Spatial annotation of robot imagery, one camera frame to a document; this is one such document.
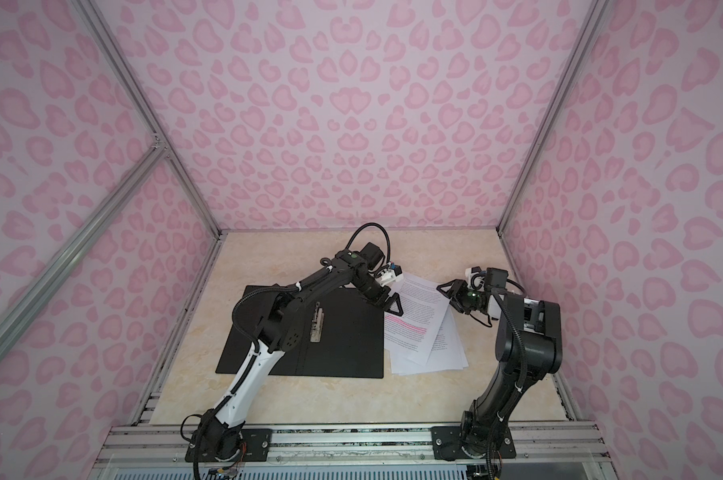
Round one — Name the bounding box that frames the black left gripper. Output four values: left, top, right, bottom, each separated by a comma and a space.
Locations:
354, 275, 407, 315

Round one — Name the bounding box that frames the printed paper sheet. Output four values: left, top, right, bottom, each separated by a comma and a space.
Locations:
391, 309, 469, 376
385, 273, 449, 365

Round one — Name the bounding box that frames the blue folder with black inside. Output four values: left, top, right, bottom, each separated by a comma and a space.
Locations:
215, 288, 385, 379

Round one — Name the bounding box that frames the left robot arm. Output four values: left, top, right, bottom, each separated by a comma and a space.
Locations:
185, 242, 403, 466

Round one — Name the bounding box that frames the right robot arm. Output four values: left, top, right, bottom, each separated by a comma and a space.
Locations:
431, 267, 563, 466

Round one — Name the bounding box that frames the silver folder clip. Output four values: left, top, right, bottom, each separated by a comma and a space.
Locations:
309, 302, 325, 343

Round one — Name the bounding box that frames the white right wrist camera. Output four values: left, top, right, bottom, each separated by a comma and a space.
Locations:
465, 266, 487, 290

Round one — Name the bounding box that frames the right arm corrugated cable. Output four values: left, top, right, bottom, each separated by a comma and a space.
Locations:
486, 278, 527, 397

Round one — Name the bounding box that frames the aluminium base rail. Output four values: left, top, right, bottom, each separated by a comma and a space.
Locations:
91, 421, 617, 479

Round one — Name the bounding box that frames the aluminium corner post right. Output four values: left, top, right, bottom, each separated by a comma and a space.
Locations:
497, 0, 613, 239

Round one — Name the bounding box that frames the aluminium corner post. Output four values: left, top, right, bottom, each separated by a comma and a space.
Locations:
497, 0, 613, 239
70, 0, 223, 239

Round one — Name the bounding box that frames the aluminium diagonal wall bar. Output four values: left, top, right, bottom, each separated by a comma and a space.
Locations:
0, 142, 165, 364

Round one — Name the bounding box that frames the aluminium corner post left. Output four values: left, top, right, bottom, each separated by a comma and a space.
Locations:
70, 0, 223, 239

